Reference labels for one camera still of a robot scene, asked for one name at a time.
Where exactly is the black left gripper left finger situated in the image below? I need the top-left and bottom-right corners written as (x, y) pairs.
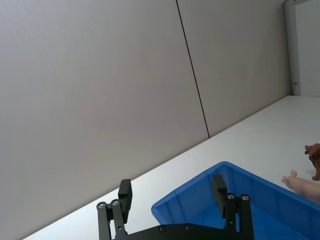
top-left (96, 178), bottom-right (133, 240)

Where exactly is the blue plastic bin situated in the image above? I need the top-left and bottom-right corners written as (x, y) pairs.
top-left (150, 161), bottom-right (320, 240)

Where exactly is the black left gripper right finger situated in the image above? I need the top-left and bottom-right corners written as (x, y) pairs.
top-left (211, 174), bottom-right (252, 233)

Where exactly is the pale grey door frame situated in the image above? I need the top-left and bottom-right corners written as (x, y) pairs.
top-left (283, 0), bottom-right (320, 97)

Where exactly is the brown lion toy figure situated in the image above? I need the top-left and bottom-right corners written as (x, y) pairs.
top-left (303, 142), bottom-right (320, 182)

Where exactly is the pink pig toy figure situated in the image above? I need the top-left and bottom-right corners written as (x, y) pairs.
top-left (281, 169), bottom-right (320, 204)

